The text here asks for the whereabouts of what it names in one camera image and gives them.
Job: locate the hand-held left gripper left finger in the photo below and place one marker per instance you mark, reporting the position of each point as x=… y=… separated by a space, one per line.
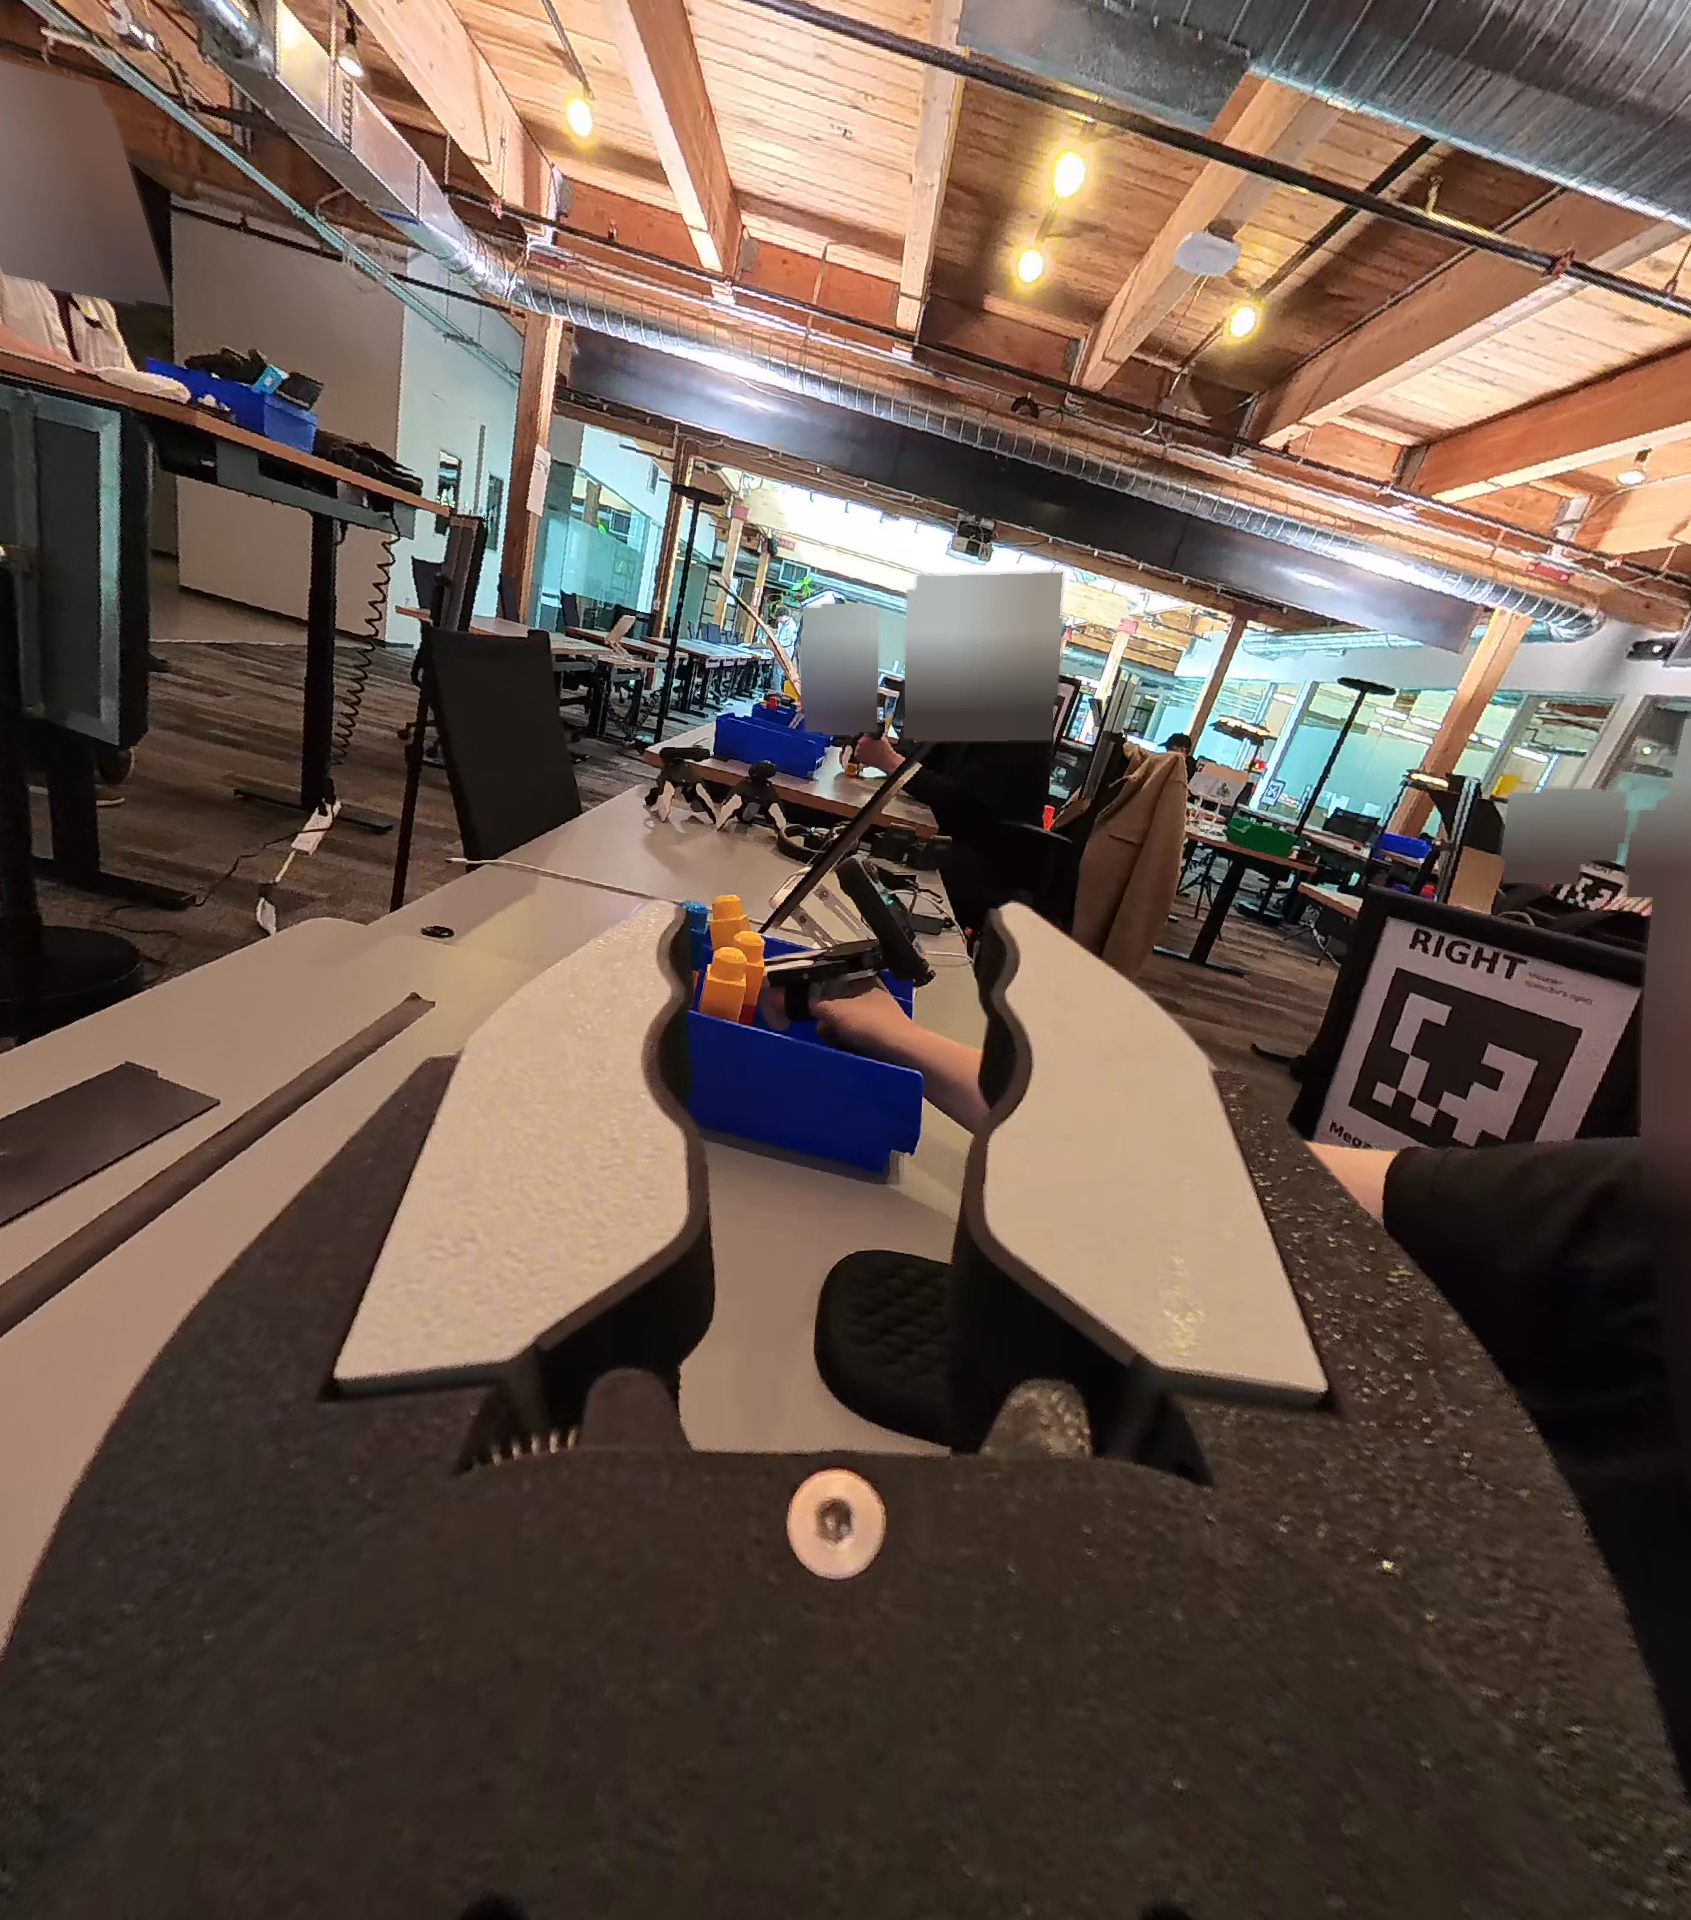
x=529 y=1184

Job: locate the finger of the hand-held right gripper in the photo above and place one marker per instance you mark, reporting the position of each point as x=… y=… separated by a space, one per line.
x=803 y=978

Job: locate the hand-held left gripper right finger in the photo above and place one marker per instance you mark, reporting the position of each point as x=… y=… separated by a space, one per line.
x=1145 y=1201

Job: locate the cluster of block towers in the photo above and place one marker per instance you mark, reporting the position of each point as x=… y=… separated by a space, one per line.
x=725 y=983

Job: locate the blue plastic bin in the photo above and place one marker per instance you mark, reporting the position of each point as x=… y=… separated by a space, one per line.
x=799 y=1094

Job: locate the person's right forearm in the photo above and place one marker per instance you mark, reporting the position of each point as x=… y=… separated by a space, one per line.
x=935 y=1072

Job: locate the person's right hand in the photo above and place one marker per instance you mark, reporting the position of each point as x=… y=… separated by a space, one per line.
x=859 y=1024

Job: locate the tilted board with white stand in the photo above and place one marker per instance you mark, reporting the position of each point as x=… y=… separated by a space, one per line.
x=867 y=819

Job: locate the brown worktable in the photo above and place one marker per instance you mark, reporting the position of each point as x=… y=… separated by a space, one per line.
x=845 y=802

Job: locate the black white clamp device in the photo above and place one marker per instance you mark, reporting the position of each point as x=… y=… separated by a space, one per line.
x=671 y=789
x=755 y=789

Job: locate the small blue storage bin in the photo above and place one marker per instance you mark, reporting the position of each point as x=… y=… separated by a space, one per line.
x=761 y=746

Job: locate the tan coat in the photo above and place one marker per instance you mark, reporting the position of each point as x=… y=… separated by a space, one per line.
x=1137 y=871

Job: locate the wooden desk black legs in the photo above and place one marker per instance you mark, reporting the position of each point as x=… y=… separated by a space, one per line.
x=1219 y=915

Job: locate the black mesh cushion pad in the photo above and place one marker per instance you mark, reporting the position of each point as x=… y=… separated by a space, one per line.
x=881 y=1334

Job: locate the framed marker sign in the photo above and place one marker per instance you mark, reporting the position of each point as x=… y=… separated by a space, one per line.
x=1475 y=1050

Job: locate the black panel on easel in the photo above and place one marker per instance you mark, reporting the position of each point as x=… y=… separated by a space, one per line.
x=499 y=751

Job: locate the green plastic crate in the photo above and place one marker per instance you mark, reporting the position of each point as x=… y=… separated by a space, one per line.
x=1265 y=834

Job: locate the ceiling mounted projector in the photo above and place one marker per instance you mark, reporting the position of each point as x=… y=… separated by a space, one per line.
x=973 y=537

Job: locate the white power adapter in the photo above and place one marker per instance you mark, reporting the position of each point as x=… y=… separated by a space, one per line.
x=309 y=831

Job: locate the blue plastic crate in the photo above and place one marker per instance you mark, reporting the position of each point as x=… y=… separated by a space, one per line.
x=1405 y=849

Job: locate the black rubber mat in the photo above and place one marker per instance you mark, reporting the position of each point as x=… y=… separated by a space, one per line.
x=34 y=1170

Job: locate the black floor lamp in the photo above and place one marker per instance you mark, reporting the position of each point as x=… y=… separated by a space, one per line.
x=1367 y=687

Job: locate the round ceiling light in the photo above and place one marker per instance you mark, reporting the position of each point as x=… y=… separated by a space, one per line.
x=1067 y=172
x=1243 y=318
x=579 y=116
x=1029 y=267

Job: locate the black standing desk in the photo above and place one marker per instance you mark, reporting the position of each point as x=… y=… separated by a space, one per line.
x=260 y=472

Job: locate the white ceiling sensor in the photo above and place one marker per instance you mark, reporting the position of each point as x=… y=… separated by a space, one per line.
x=1207 y=253

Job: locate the long blue storage bin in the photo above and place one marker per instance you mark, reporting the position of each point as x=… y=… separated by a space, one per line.
x=238 y=413

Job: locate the large silver air duct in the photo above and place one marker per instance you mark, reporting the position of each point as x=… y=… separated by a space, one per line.
x=1535 y=74

